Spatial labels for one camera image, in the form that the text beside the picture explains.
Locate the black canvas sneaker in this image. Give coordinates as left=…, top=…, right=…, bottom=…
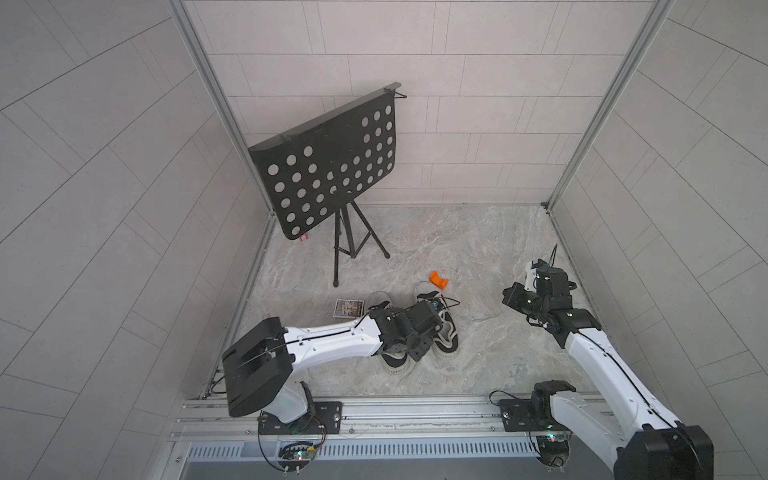
left=414, top=282, right=461, bottom=359
left=366, top=291, right=410, bottom=375

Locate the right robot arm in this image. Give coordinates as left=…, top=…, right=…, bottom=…
left=502, top=259, right=714, bottom=479

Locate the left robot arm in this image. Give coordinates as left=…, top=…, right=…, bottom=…
left=221, top=293, right=459, bottom=424

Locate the orange plastic clip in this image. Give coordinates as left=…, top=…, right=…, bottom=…
left=428, top=271, right=450, bottom=290

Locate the purple card box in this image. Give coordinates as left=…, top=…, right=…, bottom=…
left=333, top=299, right=365, bottom=319

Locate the right green circuit board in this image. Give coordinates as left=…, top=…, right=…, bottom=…
left=535, top=435, right=571, bottom=469

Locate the green circuit board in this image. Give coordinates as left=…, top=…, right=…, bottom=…
left=535, top=435, right=571, bottom=469
left=277, top=441, right=320, bottom=463

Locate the left green circuit board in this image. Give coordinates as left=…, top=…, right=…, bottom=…
left=277, top=441, right=320, bottom=463

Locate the black perforated music stand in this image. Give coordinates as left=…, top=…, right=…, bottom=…
left=248, top=82, right=406, bottom=287

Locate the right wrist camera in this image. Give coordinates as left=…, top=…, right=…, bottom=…
left=524, top=260, right=538, bottom=292

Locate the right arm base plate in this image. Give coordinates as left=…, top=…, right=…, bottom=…
left=497, top=398, right=567, bottom=433

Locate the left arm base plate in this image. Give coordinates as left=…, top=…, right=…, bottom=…
left=258, top=401, right=343, bottom=435

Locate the aluminium rail frame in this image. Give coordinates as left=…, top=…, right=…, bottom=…
left=169, top=394, right=614, bottom=456

